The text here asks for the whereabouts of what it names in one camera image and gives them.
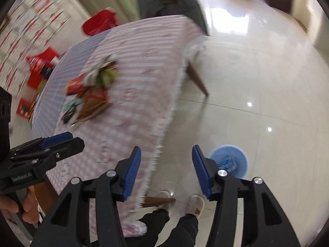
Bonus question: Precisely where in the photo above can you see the blue plastic trash bin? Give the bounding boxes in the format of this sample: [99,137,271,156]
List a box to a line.
[209,144,249,179]

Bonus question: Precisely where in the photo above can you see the person's left hand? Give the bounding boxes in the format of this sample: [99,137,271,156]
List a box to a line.
[0,186,40,224]

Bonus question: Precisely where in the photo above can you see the black snack wrapper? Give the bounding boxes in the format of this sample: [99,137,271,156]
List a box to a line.
[61,107,76,124]

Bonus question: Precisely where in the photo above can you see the red open box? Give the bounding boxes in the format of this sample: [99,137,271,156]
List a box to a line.
[16,98,36,120]

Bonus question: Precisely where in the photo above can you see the teal snack wrapper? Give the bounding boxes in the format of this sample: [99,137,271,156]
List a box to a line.
[63,97,84,113]

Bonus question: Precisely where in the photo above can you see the person's right slipper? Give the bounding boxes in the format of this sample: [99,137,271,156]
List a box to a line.
[185,195,205,219]

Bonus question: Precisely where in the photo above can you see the person's slipper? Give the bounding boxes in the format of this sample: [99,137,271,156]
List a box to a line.
[185,195,205,219]
[156,190,171,215]

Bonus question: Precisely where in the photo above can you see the red gift bag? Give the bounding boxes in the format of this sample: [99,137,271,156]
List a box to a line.
[25,47,60,90]

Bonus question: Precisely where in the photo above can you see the person's black trouser legs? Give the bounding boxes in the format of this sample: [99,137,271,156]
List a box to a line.
[124,208,200,247]

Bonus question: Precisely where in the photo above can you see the pink grey checkered tablecloth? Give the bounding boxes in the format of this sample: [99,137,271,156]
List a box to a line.
[32,15,204,237]

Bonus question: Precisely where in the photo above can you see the green snack wrapper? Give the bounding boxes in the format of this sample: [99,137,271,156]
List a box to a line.
[96,69,118,88]

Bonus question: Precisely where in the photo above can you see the person's left slipper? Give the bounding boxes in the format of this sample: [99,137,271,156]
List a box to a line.
[156,190,171,215]

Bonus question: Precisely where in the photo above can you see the wooden table leg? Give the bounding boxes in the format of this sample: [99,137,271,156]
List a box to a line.
[186,62,209,97]

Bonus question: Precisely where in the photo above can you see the grey covered chair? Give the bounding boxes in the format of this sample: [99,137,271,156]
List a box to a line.
[137,0,208,35]

